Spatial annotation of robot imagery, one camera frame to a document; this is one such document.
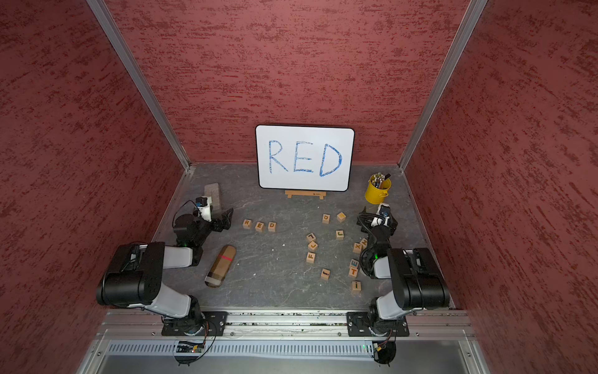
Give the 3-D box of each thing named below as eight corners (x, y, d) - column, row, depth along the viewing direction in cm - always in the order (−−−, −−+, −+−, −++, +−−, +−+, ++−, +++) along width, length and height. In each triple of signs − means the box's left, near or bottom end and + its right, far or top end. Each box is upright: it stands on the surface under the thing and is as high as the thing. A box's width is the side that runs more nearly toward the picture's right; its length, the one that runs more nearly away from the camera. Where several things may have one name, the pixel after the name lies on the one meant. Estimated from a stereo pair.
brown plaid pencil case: (204, 285, 83) (202, 283, 81) (225, 246, 93) (223, 243, 91) (219, 290, 82) (217, 287, 80) (239, 249, 92) (237, 246, 90)
